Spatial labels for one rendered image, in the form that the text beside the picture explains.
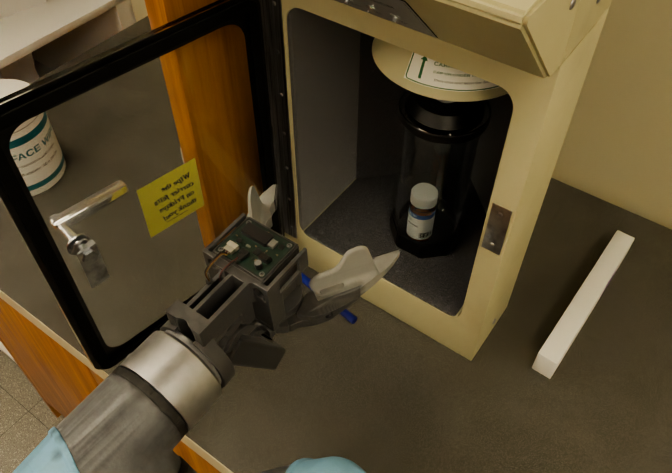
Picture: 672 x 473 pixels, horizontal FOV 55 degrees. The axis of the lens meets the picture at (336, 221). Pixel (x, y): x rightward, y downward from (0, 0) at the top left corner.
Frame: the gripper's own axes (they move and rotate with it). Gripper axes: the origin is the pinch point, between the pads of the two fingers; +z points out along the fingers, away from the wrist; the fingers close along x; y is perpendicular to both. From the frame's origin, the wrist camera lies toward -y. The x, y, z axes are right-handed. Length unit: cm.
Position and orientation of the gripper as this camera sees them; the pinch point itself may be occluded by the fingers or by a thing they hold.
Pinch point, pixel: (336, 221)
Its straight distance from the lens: 64.7
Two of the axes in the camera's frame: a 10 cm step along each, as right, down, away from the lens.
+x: -8.1, -4.3, 3.9
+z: 5.9, -6.3, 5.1
